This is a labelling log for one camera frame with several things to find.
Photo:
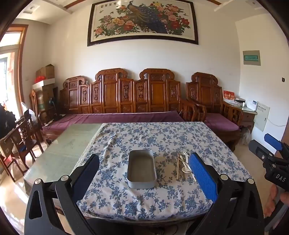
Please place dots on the rectangular metal tin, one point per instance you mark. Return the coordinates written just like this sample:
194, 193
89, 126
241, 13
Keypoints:
141, 167

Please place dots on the grey fluffy heap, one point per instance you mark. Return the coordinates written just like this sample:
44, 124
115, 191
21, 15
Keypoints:
245, 135

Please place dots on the grey wall fuse panel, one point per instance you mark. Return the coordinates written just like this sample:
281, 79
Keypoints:
251, 58

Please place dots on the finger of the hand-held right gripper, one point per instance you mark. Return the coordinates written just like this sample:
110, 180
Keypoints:
272, 140
257, 148

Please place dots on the carved wooden armchair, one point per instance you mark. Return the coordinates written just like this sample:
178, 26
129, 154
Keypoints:
205, 92

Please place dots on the white plastic bag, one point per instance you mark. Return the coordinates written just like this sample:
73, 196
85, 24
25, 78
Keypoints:
29, 113

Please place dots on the stacked cardboard boxes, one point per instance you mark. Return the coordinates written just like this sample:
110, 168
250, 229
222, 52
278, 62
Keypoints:
45, 97

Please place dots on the long carved wooden sofa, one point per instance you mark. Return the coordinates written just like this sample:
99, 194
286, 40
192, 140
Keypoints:
110, 95

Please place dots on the purple sofa cushion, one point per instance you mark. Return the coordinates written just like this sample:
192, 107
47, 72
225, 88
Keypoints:
112, 117

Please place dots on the white flat box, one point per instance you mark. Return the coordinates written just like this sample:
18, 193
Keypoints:
45, 83

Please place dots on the framed peacock flower painting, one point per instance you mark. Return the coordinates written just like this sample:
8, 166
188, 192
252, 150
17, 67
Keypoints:
140, 22

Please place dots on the wooden side table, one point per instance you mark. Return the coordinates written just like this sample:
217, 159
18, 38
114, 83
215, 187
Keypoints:
248, 117

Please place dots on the white wall cabinet door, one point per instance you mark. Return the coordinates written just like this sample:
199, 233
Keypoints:
262, 117

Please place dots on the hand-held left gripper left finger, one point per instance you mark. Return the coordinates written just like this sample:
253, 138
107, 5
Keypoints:
87, 176

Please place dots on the black desk lamp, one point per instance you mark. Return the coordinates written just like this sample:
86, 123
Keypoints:
52, 101

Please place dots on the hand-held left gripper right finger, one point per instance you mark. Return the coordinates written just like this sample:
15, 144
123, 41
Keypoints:
202, 176

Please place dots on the wooden door frame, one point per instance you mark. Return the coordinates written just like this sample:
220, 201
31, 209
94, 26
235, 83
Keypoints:
22, 56

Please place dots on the dark wooden dining chair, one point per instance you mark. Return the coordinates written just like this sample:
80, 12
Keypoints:
6, 146
22, 133

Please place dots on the white desk telephone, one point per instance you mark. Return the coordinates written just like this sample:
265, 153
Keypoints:
252, 105

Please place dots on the tissue box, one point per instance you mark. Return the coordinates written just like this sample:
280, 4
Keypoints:
239, 101

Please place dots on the purple armchair cushion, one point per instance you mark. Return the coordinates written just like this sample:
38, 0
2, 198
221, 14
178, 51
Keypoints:
221, 122

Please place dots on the red decoration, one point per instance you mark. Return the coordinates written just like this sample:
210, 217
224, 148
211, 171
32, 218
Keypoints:
40, 79

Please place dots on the person's right hand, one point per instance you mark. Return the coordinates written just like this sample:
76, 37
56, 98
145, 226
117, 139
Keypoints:
272, 198

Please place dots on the blue floral tablecloth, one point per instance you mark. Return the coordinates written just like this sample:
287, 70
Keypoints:
135, 135

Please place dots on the brown cardboard box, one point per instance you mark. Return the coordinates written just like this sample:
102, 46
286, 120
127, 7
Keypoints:
46, 71

